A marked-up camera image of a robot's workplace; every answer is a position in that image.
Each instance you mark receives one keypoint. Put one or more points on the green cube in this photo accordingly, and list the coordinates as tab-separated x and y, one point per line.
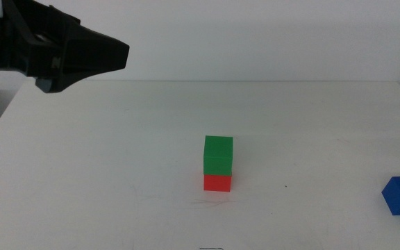
218	156

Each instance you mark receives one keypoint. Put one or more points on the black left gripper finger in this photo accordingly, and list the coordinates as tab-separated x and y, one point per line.
92	55
48	86

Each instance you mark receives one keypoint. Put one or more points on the red cube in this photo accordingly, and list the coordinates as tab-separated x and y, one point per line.
217	183

